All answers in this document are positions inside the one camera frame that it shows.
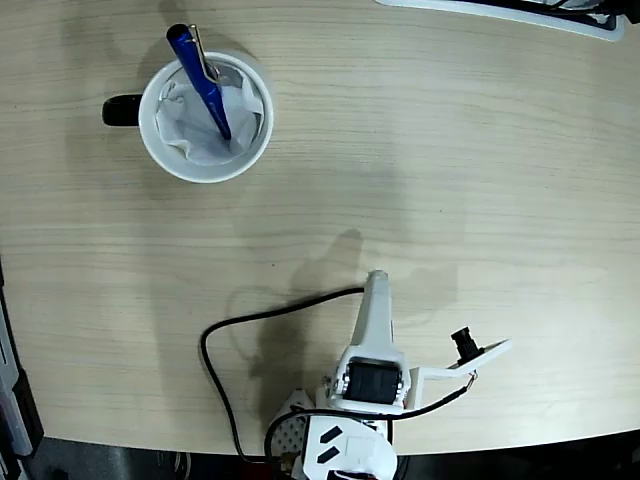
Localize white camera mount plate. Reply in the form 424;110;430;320
409;338;514;409

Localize black block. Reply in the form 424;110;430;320
14;369;45;454

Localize silver desk cable box frame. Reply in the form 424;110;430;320
374;0;626;43

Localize black camera cable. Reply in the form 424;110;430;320
199;285;479;464

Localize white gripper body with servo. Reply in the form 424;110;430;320
322;344;414;416

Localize white mug with black handle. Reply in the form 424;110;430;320
101;51;275;184

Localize grey metal bar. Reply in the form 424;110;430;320
0;299;34;459

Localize blue pen with metal clip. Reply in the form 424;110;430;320
165;23;234;142

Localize crumpled white tissue paper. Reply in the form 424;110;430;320
154;67;264;166

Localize black camera lens module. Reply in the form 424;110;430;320
450;325;484;361

